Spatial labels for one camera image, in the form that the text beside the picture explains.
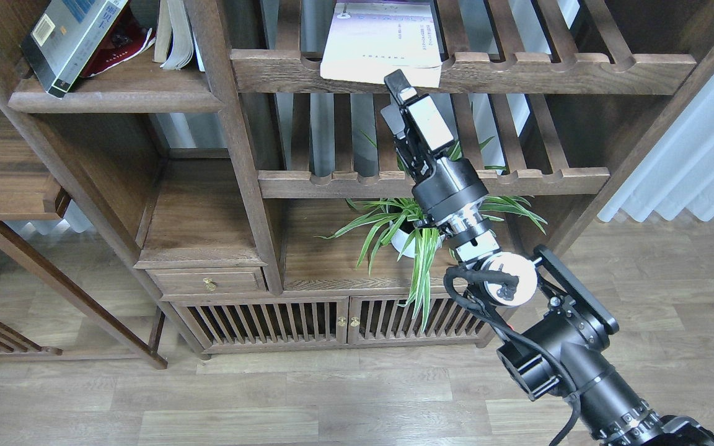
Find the brass cabinet door knobs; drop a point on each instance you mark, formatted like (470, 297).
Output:
(350, 321)

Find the white curtain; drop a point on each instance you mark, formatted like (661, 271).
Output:
(678, 174)

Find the dark wooden bookshelf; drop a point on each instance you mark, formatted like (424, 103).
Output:
(231, 174)

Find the green spider plant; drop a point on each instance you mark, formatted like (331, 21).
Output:
(384, 216)

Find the brass drawer knob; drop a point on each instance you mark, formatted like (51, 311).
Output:
(210, 284)

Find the beige upright books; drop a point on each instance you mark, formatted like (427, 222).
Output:
(175, 41)

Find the white lavender book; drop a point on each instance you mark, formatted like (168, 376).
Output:
(368, 40)

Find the wooden side table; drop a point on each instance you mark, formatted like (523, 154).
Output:
(28, 192)

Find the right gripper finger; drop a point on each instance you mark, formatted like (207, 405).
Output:
(414, 118)

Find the yellow-green black book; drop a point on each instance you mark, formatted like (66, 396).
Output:
(65, 37)

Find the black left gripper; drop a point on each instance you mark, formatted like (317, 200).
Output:
(448, 191)

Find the red paperback book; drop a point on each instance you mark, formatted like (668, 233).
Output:
(126, 39)

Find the white plant pot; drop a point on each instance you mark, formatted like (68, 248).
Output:
(423, 242)

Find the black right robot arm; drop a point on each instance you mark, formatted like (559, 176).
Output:
(553, 330)

